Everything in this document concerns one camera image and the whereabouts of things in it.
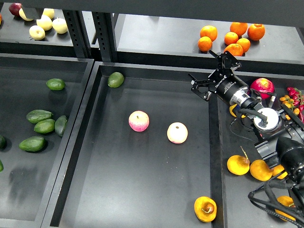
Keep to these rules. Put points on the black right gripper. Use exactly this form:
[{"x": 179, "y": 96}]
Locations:
[{"x": 226, "y": 88}]

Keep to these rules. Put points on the yellow pear upper right tray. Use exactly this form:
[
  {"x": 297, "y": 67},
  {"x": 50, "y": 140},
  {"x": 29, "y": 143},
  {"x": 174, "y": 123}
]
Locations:
[{"x": 233, "y": 110}]

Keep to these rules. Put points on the yellow pear with long stem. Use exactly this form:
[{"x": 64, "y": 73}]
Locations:
[{"x": 237, "y": 164}]

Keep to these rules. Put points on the green avocado tray corner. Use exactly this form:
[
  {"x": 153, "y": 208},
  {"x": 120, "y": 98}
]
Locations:
[{"x": 115, "y": 80}]

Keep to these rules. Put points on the dark avocado cluster right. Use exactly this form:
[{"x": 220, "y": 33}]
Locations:
[{"x": 60, "y": 125}]

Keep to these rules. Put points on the green avocado cluster middle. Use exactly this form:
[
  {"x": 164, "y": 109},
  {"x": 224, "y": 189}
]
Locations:
[{"x": 45, "y": 126}]

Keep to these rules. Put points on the green avocado cluster lower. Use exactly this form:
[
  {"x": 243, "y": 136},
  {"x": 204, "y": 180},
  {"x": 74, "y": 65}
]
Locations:
[{"x": 32, "y": 144}]

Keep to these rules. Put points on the avocado at left edge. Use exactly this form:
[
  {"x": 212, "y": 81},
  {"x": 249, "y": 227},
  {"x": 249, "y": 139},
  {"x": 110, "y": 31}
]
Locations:
[{"x": 2, "y": 142}]

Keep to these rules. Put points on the orange lower left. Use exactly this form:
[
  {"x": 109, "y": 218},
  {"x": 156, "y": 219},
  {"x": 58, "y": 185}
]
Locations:
[{"x": 204, "y": 44}]

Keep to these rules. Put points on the orange front bottom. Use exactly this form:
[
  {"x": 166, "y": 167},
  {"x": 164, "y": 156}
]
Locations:
[{"x": 234, "y": 49}]

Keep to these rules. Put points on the small orange centre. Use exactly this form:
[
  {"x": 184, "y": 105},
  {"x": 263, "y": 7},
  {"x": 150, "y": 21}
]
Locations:
[{"x": 231, "y": 38}]

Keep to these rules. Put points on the small orange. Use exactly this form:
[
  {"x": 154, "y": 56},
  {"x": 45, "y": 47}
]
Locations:
[
  {"x": 244, "y": 43},
  {"x": 231, "y": 38}
]

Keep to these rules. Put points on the orange top left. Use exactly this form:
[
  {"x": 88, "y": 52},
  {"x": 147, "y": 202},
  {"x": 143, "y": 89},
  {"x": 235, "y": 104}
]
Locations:
[{"x": 209, "y": 31}]

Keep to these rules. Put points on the small orange right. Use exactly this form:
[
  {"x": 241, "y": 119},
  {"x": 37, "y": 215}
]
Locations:
[{"x": 244, "y": 43}]

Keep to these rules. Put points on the bright red apple right tray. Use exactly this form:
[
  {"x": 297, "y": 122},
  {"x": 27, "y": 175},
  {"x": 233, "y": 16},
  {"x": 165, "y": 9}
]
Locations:
[{"x": 263, "y": 86}]

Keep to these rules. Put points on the orange top middle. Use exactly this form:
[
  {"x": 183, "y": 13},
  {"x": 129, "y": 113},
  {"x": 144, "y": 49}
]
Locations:
[{"x": 239, "y": 28}]

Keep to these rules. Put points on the orange top right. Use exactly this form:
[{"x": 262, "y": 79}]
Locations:
[{"x": 256, "y": 31}]

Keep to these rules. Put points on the pale yellow pink apple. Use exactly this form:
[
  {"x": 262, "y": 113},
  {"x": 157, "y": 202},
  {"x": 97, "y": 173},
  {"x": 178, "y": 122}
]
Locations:
[{"x": 177, "y": 133}]

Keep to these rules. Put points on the cherry tomato and chili bunch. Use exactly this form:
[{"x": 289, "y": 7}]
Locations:
[{"x": 294, "y": 100}]

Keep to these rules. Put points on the red pink apple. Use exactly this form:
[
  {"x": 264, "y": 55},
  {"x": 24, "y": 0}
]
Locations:
[{"x": 139, "y": 121}]

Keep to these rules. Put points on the black centre tray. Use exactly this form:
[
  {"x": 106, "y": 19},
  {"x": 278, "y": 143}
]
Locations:
[{"x": 115, "y": 177}]

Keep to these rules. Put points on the pale yellow apple right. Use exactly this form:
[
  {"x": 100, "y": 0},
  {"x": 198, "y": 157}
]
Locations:
[{"x": 60, "y": 25}]

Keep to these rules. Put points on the pale yellow apple back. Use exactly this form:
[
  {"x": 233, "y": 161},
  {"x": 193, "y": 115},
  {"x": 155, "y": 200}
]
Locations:
[{"x": 49, "y": 12}]

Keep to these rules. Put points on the pale yellow apple middle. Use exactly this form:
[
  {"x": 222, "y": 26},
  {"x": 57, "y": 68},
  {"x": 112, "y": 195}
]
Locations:
[{"x": 44, "y": 22}]

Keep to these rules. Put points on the pale yellow apple front left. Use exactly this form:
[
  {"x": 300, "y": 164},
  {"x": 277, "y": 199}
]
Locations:
[{"x": 37, "y": 32}]

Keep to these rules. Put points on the yellow apple partly hidden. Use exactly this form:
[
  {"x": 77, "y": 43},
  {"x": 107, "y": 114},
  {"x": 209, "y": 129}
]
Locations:
[{"x": 23, "y": 15}]

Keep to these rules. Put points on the dark red apple shelf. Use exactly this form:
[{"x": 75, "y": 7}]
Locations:
[{"x": 14, "y": 9}]

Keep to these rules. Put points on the black shelf upright post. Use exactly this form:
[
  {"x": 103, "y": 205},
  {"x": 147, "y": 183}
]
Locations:
[{"x": 104, "y": 32}]

